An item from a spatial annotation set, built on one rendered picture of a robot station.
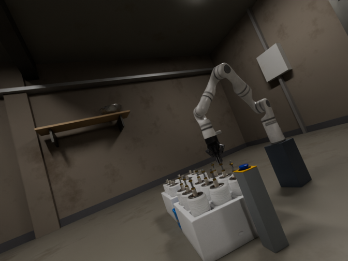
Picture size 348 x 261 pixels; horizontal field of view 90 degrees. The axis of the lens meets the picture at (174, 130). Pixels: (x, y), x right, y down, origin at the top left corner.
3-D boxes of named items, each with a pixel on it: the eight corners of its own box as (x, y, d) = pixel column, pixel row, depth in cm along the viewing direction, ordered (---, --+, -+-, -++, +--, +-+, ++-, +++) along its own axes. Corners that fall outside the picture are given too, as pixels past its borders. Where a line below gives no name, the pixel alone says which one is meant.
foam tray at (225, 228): (234, 206, 118) (225, 180, 121) (279, 225, 81) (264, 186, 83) (182, 232, 108) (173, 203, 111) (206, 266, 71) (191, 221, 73)
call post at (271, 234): (275, 237, 73) (246, 166, 77) (290, 244, 66) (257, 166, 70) (262, 245, 71) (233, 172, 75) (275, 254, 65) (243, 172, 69)
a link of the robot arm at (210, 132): (222, 132, 107) (218, 123, 107) (213, 135, 98) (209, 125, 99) (210, 137, 113) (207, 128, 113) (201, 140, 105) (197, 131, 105)
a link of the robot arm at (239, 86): (225, 58, 109) (250, 82, 118) (215, 63, 117) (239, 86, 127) (219, 70, 106) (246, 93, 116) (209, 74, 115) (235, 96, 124)
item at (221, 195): (218, 223, 88) (205, 188, 91) (235, 215, 90) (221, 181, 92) (225, 230, 79) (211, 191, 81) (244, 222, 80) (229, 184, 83)
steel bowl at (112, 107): (122, 117, 354) (120, 110, 356) (125, 110, 317) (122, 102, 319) (101, 121, 334) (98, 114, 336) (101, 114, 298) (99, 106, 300)
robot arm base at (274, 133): (276, 142, 131) (266, 120, 133) (288, 139, 123) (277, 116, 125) (268, 145, 127) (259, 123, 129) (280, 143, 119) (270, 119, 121)
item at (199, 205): (223, 229, 80) (209, 191, 83) (209, 241, 75) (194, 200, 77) (208, 227, 88) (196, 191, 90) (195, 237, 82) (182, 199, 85)
